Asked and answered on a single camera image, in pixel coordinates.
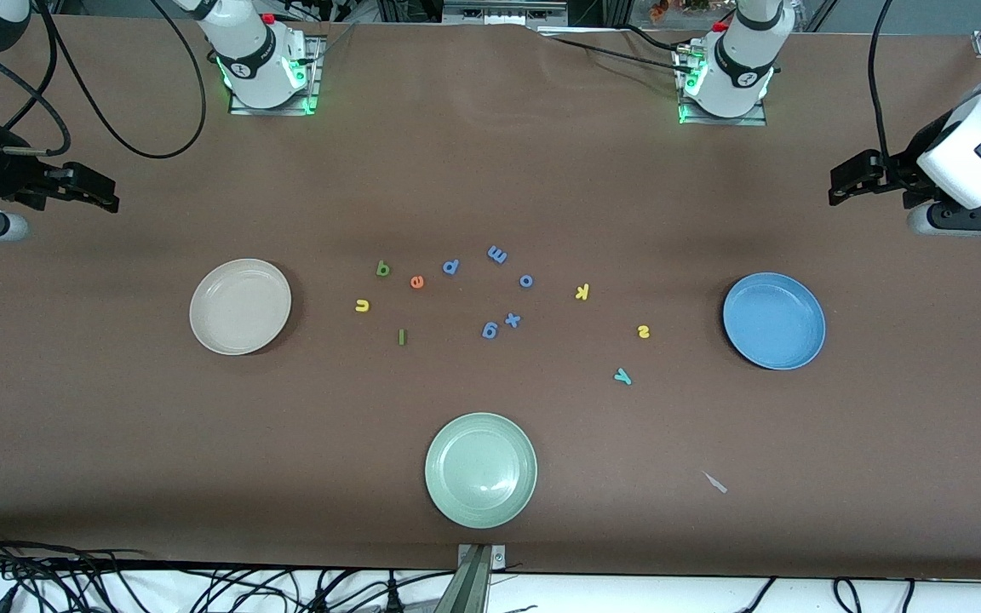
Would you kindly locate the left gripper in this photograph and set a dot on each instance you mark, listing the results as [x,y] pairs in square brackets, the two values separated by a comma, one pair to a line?
[905,161]

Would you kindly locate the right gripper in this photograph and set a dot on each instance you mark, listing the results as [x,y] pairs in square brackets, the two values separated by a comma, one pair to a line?
[7,170]

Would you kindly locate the teal foam letter y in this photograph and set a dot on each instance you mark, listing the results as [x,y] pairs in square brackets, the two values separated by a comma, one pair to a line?
[623,375]

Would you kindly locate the green foam letter b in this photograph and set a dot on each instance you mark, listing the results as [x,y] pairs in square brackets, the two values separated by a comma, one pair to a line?
[382,269]

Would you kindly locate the blue plate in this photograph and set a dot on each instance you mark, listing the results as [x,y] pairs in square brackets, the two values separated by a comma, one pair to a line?
[774,321]

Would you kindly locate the beige plate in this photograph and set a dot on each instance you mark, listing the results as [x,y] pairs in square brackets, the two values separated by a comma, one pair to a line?
[240,306]

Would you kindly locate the orange flowers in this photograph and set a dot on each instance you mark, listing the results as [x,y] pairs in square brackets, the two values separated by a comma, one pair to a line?
[682,7]

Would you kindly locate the brown table cover sheet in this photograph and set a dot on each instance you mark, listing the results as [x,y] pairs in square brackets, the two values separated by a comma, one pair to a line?
[490,170]

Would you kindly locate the blue foam letter m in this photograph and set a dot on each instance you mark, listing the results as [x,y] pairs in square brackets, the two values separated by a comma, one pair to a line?
[497,254]

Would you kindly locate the blue foam letter x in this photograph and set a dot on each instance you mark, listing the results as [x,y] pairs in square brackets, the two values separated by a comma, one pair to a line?
[512,320]

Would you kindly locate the blue foam letter p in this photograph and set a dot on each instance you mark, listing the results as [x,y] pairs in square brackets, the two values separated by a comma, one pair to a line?
[450,266]

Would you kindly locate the blue foam letter g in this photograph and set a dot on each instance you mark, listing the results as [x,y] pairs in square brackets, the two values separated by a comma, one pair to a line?
[490,329]

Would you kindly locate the pale green plate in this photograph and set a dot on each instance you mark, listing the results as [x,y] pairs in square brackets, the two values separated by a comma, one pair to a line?
[481,470]

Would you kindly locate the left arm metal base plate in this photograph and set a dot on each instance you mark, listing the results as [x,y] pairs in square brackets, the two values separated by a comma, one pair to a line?
[725,121]

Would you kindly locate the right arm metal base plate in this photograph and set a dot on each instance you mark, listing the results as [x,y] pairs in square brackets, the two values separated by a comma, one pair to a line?
[273,111]

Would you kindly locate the grey metal frame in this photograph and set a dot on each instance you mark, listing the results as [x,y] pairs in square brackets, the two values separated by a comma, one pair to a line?
[503,10]

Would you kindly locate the metal mounting bracket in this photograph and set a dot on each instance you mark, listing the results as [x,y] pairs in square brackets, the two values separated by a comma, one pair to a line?
[475,579]

